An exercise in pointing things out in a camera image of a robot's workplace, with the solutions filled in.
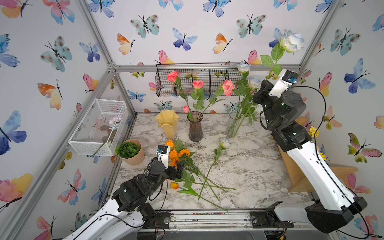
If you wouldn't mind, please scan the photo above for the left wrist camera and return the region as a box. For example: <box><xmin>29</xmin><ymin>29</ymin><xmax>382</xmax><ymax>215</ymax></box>
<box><xmin>157</xmin><ymin>145</ymin><xmax>171</xmax><ymax>169</ymax></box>

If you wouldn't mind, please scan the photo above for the orange ranunculus flower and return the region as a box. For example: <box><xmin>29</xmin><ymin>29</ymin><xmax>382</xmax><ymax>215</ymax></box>
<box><xmin>170</xmin><ymin>149</ymin><xmax>180</xmax><ymax>167</ymax></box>

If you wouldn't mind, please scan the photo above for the small white rose stem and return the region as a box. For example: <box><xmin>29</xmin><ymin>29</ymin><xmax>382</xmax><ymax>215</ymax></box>
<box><xmin>261</xmin><ymin>30</ymin><xmax>305</xmax><ymax>80</ymax></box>

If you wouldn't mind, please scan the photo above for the orange tulip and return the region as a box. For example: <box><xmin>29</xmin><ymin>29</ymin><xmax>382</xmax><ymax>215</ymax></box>
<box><xmin>171</xmin><ymin>183</ymin><xmax>227</xmax><ymax>211</ymax></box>

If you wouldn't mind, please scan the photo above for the yellow ruffled vase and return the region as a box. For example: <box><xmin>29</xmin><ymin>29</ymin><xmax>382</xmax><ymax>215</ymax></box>
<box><xmin>155</xmin><ymin>110</ymin><xmax>181</xmax><ymax>139</ymax></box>

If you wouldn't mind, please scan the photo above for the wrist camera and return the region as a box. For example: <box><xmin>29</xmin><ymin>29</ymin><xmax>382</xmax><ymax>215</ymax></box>
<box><xmin>269</xmin><ymin>69</ymin><xmax>299</xmax><ymax>98</ymax></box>
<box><xmin>157</xmin><ymin>145</ymin><xmax>171</xmax><ymax>169</ymax></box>

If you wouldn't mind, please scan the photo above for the pink tulip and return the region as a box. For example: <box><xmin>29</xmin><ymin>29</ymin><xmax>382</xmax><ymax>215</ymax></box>
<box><xmin>183</xmin><ymin>105</ymin><xmax>194</xmax><ymax>122</ymax></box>

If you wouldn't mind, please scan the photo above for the purple glass vase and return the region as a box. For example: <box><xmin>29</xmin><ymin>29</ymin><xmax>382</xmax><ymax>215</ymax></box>
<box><xmin>187</xmin><ymin>111</ymin><xmax>204</xmax><ymax>142</ymax></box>

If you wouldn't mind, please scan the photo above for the pink rose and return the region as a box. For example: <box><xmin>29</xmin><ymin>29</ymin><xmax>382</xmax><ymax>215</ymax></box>
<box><xmin>203</xmin><ymin>80</ymin><xmax>235</xmax><ymax>113</ymax></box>

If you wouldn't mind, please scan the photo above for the wooden corner shelf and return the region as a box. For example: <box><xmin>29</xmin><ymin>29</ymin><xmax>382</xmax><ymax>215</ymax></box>
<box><xmin>278</xmin><ymin>146</ymin><xmax>358</xmax><ymax>193</ymax></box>

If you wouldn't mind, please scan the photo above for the white mesh wall basket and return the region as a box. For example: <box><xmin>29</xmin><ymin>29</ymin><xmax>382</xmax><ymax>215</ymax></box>
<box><xmin>68</xmin><ymin>99</ymin><xmax>129</xmax><ymax>157</ymax></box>

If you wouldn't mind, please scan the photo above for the black wire wall basket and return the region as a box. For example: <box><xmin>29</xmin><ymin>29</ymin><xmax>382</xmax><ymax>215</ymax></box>
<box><xmin>155</xmin><ymin>62</ymin><xmax>244</xmax><ymax>98</ymax></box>

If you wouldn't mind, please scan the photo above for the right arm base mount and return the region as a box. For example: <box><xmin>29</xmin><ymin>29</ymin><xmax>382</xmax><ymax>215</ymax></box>
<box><xmin>250</xmin><ymin>201</ymin><xmax>294</xmax><ymax>229</ymax></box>

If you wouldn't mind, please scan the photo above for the potted green succulent plant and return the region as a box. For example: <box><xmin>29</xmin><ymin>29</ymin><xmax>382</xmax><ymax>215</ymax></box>
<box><xmin>115</xmin><ymin>139</ymin><xmax>145</xmax><ymax>166</ymax></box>

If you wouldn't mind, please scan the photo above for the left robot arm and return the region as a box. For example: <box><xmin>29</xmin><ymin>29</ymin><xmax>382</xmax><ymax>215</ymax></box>
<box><xmin>65</xmin><ymin>158</ymin><xmax>185</xmax><ymax>240</ymax></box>

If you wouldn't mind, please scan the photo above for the orange rose flower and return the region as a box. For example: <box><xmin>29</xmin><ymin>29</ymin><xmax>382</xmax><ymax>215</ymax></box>
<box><xmin>166</xmin><ymin>140</ymin><xmax>175</xmax><ymax>150</ymax></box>

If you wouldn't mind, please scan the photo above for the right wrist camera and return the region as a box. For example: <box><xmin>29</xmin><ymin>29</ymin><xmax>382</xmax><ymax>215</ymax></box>
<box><xmin>269</xmin><ymin>69</ymin><xmax>299</xmax><ymax>98</ymax></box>

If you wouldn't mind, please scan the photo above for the sunflower bouquet in vase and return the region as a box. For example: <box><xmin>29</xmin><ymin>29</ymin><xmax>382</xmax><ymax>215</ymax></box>
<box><xmin>309</xmin><ymin>127</ymin><xmax>327</xmax><ymax>161</ymax></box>

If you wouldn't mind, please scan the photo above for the clear glass vase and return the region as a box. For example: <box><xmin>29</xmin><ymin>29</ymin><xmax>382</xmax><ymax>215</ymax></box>
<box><xmin>226</xmin><ymin>112</ymin><xmax>243</xmax><ymax>139</ymax></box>

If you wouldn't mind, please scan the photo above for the pink rose pair stem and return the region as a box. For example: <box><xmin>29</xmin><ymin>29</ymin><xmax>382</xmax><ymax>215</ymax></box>
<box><xmin>167</xmin><ymin>71</ymin><xmax>205</xmax><ymax>112</ymax></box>

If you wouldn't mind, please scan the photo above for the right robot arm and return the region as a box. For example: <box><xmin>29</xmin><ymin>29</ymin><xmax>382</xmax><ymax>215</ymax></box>
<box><xmin>253</xmin><ymin>80</ymin><xmax>368</xmax><ymax>234</ymax></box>

